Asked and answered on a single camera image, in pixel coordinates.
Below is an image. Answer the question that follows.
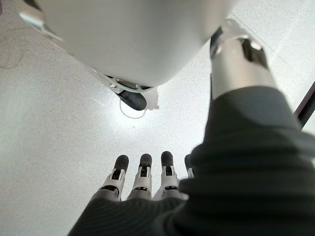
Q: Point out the right robot hand dark palm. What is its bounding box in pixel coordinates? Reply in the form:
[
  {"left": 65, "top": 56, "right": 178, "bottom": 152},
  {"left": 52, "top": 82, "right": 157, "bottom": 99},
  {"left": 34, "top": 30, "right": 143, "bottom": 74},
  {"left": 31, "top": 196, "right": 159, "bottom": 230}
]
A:
[{"left": 67, "top": 21, "right": 315, "bottom": 236}]

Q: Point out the dark metal bar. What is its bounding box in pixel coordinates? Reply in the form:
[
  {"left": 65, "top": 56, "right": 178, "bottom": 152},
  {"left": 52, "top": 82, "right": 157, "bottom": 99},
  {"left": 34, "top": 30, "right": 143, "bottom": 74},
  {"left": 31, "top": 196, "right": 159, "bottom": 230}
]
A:
[{"left": 293, "top": 81, "right": 315, "bottom": 130}]

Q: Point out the dark robot foot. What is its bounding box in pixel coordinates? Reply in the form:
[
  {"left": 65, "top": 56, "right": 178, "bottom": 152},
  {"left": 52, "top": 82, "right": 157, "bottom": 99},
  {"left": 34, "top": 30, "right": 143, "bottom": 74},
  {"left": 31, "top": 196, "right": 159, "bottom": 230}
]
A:
[{"left": 94, "top": 70, "right": 151, "bottom": 112}]

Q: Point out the thin white cable loop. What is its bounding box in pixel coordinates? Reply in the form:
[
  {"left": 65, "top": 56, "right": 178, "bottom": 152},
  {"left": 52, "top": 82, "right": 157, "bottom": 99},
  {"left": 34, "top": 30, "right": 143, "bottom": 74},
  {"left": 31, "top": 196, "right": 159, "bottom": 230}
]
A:
[{"left": 119, "top": 98, "right": 146, "bottom": 119}]

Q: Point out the white robot leg shell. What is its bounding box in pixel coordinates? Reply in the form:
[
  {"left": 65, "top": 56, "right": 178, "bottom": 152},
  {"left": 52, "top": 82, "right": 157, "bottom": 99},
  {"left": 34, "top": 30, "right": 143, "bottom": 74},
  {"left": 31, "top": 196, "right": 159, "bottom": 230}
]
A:
[{"left": 19, "top": 0, "right": 237, "bottom": 89}]

